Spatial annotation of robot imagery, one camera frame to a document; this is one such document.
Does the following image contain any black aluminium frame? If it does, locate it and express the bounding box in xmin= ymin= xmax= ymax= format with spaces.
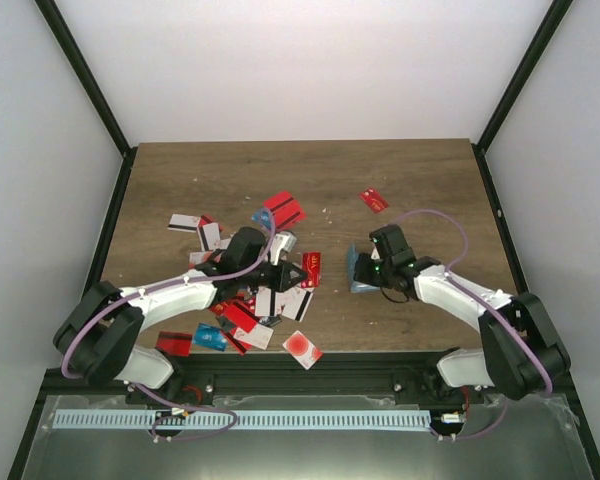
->
xmin=7 ymin=0 xmax=600 ymax=480

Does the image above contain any blue card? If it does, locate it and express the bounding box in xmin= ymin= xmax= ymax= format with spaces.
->
xmin=193 ymin=323 xmax=228 ymax=352
xmin=251 ymin=207 xmax=272 ymax=230

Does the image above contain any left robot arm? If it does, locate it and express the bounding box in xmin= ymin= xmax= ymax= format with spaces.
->
xmin=53 ymin=227 xmax=307 ymax=404

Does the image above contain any white card bottom centre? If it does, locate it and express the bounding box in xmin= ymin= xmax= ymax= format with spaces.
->
xmin=233 ymin=324 xmax=274 ymax=350

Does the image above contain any white magnetic stripe card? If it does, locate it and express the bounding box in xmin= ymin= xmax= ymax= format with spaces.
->
xmin=281 ymin=287 xmax=313 ymax=322

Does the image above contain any blue card bottom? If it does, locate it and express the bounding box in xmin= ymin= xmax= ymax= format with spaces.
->
xmin=193 ymin=323 xmax=228 ymax=352

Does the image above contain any red card far right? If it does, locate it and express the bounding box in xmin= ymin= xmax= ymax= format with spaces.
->
xmin=359 ymin=188 xmax=389 ymax=214

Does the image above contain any red magnetic stripe card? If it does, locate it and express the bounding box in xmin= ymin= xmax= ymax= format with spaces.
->
xmin=263 ymin=191 xmax=306 ymax=231

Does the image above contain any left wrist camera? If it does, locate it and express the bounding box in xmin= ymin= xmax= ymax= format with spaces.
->
xmin=268 ymin=232 xmax=292 ymax=265

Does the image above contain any dark red striped card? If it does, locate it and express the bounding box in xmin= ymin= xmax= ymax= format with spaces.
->
xmin=156 ymin=331 xmax=193 ymax=357

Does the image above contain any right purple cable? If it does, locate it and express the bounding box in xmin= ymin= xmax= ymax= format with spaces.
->
xmin=387 ymin=208 xmax=555 ymax=444

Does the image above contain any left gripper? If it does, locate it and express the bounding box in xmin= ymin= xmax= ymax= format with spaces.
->
xmin=240 ymin=259 xmax=308 ymax=294

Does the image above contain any red VIP card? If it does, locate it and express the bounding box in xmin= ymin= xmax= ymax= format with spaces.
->
xmin=301 ymin=252 xmax=321 ymax=288

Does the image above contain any purple cable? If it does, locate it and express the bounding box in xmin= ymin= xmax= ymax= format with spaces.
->
xmin=387 ymin=208 xmax=555 ymax=444
xmin=61 ymin=209 xmax=276 ymax=444

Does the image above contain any blue card top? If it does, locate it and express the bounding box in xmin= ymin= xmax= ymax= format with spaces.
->
xmin=251 ymin=207 xmax=272 ymax=230

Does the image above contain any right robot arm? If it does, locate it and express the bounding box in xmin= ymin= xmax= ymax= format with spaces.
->
xmin=351 ymin=224 xmax=571 ymax=403

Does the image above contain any white card red circle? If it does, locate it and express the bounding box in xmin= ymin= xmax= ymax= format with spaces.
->
xmin=283 ymin=331 xmax=323 ymax=370

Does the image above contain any teal card holder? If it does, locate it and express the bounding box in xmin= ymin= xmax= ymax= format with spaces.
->
xmin=346 ymin=244 xmax=380 ymax=293

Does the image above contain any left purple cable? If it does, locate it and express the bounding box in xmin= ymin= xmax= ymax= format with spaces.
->
xmin=61 ymin=209 xmax=276 ymax=444

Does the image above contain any red card in pile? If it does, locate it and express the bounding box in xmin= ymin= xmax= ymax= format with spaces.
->
xmin=221 ymin=301 xmax=259 ymax=333

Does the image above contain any light blue slotted rail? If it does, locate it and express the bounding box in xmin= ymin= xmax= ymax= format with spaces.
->
xmin=52 ymin=409 xmax=431 ymax=432

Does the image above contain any white striped card left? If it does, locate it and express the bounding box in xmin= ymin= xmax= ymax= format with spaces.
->
xmin=168 ymin=214 xmax=201 ymax=232

